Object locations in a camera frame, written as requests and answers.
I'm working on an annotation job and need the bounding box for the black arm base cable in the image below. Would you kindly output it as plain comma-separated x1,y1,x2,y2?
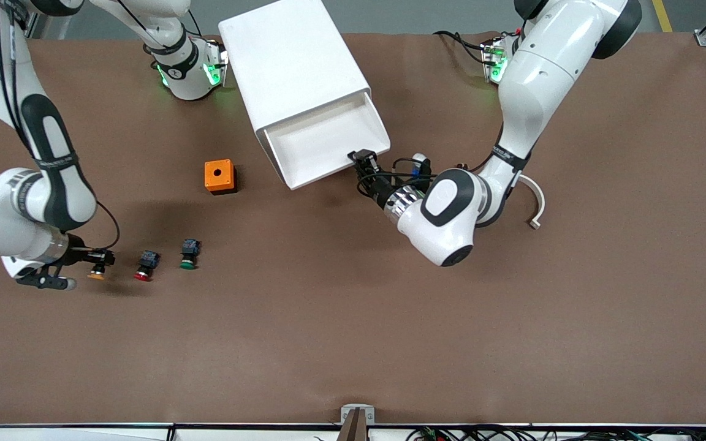
433,31,490,65

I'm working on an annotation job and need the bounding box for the orange button enclosure box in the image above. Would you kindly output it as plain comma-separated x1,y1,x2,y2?
204,159,238,195

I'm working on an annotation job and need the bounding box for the green push button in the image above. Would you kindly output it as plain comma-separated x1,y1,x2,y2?
179,239,201,270

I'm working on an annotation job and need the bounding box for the white curved bracket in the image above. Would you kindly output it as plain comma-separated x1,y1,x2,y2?
515,173,547,230

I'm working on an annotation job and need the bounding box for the bundle of black cables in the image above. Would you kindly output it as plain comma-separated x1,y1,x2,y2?
408,424,706,441

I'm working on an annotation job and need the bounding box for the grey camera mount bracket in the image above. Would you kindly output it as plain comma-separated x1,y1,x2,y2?
340,404,376,441

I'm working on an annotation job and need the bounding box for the brown table cover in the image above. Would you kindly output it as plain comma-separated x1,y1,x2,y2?
0,31,706,426

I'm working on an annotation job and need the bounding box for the red push button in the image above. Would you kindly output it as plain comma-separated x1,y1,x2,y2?
133,250,161,282

